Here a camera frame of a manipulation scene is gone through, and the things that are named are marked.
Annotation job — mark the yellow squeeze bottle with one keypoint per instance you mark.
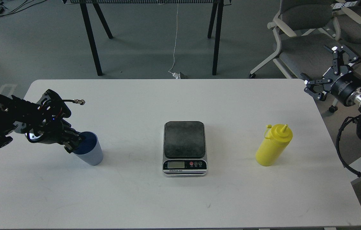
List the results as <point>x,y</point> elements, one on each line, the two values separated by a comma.
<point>276,138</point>

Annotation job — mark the black legged background table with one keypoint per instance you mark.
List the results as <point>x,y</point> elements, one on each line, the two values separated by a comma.
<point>150,27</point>

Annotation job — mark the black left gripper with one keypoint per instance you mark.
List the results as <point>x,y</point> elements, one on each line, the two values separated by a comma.
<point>45,122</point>

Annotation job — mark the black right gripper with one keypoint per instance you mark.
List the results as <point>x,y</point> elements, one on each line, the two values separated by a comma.
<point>339,80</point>

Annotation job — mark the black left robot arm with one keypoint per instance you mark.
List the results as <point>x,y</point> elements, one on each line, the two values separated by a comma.
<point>13,115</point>

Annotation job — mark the digital kitchen scale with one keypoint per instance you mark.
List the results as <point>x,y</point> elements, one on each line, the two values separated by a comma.
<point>184,149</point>

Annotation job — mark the white power adapter on floor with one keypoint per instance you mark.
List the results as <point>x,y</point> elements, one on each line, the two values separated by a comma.
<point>179,76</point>

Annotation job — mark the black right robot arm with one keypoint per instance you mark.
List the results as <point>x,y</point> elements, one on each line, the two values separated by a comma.
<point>356,96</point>

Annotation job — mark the blue ribbed plastic cup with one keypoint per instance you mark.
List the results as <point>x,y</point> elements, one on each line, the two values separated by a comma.
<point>89,149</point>

